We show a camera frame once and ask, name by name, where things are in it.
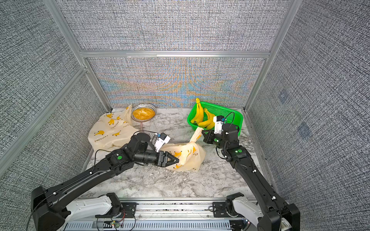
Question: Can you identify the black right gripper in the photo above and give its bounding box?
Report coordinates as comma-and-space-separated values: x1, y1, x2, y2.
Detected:
203, 129, 230, 153

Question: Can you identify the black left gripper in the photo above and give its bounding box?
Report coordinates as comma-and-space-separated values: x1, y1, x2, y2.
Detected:
134, 151, 180, 167

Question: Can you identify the banana print plastic bag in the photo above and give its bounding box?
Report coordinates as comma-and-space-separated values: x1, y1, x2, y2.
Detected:
160, 128, 206, 172
88, 105, 138, 151

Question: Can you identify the yellow banana bunch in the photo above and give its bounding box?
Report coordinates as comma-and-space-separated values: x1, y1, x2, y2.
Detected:
190, 98, 204, 125
198, 108, 215, 130

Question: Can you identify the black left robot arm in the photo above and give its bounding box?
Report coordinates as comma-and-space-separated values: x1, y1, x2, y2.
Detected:
30, 132, 179, 231

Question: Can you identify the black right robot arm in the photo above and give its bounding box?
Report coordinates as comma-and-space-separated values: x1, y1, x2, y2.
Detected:
202, 124, 301, 231

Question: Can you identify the green plastic basket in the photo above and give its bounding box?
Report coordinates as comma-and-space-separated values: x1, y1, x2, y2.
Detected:
187, 100, 243, 136

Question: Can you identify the patterned bowl with yellow food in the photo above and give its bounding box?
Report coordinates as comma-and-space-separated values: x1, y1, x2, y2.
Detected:
131, 104, 157, 122

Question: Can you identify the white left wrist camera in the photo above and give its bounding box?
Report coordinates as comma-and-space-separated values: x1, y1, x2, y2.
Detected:
154, 133, 171, 153

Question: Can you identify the aluminium front rail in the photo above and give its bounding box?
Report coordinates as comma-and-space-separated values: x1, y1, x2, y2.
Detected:
51, 197, 295, 231

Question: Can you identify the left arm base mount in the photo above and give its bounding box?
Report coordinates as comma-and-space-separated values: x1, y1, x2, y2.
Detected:
95, 193, 137, 218

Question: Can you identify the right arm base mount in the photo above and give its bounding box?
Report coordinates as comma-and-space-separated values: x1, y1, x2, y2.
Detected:
208, 193, 256, 218

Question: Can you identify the aluminium enclosure frame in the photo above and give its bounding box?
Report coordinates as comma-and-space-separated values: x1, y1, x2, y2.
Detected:
1, 1, 302, 175

